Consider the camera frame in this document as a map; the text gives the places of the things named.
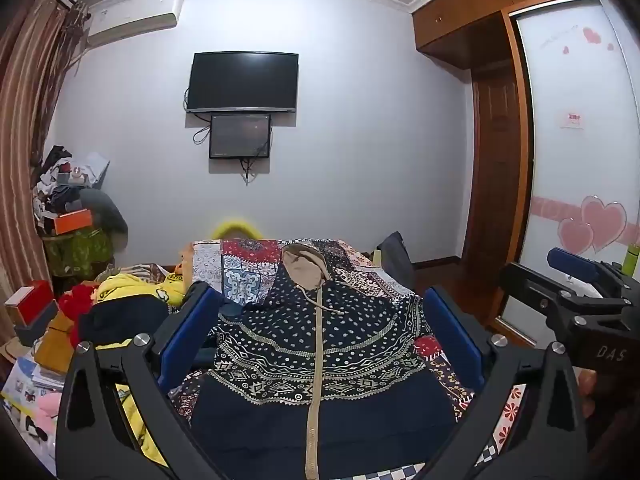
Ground brown striped curtain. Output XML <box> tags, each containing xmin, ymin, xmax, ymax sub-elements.
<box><xmin>0</xmin><ymin>0</ymin><xmax>92</xmax><ymax>346</ymax></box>

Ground orange cloth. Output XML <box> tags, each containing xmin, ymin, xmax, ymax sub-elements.
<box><xmin>179</xmin><ymin>242</ymin><xmax>197</xmax><ymax>282</ymax></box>

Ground person's right hand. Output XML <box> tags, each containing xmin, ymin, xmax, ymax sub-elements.
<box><xmin>574</xmin><ymin>367</ymin><xmax>598</xmax><ymax>418</ymax></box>

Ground yellow printed blanket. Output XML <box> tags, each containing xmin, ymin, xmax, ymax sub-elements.
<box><xmin>93</xmin><ymin>264</ymin><xmax>187</xmax><ymax>467</ymax></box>

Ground stack of printed papers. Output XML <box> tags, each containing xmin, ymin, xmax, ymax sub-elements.
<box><xmin>0</xmin><ymin>354</ymin><xmax>63</xmax><ymax>463</ymax></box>

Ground large black wall television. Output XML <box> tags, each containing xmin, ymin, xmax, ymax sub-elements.
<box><xmin>186</xmin><ymin>51</ymin><xmax>300</xmax><ymax>114</ymax></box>

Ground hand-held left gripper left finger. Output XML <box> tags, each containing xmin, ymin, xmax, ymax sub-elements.
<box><xmin>54</xmin><ymin>281</ymin><xmax>236</xmax><ymax>480</ymax></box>

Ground white air conditioner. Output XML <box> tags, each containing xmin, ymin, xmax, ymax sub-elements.
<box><xmin>87</xmin><ymin>0</ymin><xmax>184</xmax><ymax>47</ymax></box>

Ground wooden overhead cabinet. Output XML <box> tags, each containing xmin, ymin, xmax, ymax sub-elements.
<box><xmin>407</xmin><ymin>0</ymin><xmax>607</xmax><ymax>68</ymax></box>

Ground orange box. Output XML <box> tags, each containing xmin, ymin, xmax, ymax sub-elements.
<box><xmin>52</xmin><ymin>208</ymin><xmax>95</xmax><ymax>235</ymax></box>

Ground small black wall monitor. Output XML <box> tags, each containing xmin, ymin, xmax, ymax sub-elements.
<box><xmin>209</xmin><ymin>114</ymin><xmax>272</xmax><ymax>160</ymax></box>

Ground green bottle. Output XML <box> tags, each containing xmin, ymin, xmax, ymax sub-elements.
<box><xmin>622</xmin><ymin>242</ymin><xmax>640</xmax><ymax>277</ymax></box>

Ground patchwork printed bedsheet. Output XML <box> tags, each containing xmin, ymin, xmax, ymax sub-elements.
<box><xmin>175</xmin><ymin>237</ymin><xmax>531</xmax><ymax>480</ymax></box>

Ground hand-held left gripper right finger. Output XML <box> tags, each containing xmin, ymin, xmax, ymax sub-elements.
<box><xmin>422</xmin><ymin>285</ymin><xmax>589</xmax><ymax>480</ymax></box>

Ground dark navy garment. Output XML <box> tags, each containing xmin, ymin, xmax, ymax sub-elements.
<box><xmin>76</xmin><ymin>294</ymin><xmax>172</xmax><ymax>350</ymax></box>

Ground mustard yellow bag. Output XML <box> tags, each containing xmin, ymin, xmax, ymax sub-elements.
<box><xmin>33</xmin><ymin>310</ymin><xmax>77</xmax><ymax>374</ymax></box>

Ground red box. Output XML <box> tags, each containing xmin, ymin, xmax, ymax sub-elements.
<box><xmin>4</xmin><ymin>279</ymin><xmax>54</xmax><ymax>326</ymax></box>

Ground grey box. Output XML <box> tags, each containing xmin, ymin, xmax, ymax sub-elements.
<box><xmin>13</xmin><ymin>300</ymin><xmax>59</xmax><ymax>346</ymax></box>

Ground black television cable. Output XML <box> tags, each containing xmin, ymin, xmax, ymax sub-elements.
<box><xmin>193</xmin><ymin>112</ymin><xmax>212</xmax><ymax>145</ymax></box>

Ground yellow round cushion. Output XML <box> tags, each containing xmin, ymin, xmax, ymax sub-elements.
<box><xmin>210</xmin><ymin>217</ymin><xmax>264</xmax><ymax>241</ymax></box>

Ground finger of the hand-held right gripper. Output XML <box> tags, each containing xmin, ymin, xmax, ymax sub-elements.
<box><xmin>499</xmin><ymin>261</ymin><xmax>563</xmax><ymax>333</ymax></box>
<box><xmin>546</xmin><ymin>247</ymin><xmax>603</xmax><ymax>285</ymax></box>

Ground green patterned cloth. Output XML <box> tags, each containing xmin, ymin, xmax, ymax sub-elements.
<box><xmin>42</xmin><ymin>226</ymin><xmax>116</xmax><ymax>279</ymax></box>

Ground red cloth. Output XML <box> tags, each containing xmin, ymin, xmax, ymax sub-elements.
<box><xmin>58</xmin><ymin>282</ymin><xmax>102</xmax><ymax>349</ymax></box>

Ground pile of mixed clothes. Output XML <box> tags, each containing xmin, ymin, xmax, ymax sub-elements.
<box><xmin>31</xmin><ymin>144</ymin><xmax>129</xmax><ymax>237</ymax></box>

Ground navy patterned zip hoodie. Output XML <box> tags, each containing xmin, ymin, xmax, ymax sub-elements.
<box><xmin>190</xmin><ymin>245</ymin><xmax>476</xmax><ymax>480</ymax></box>

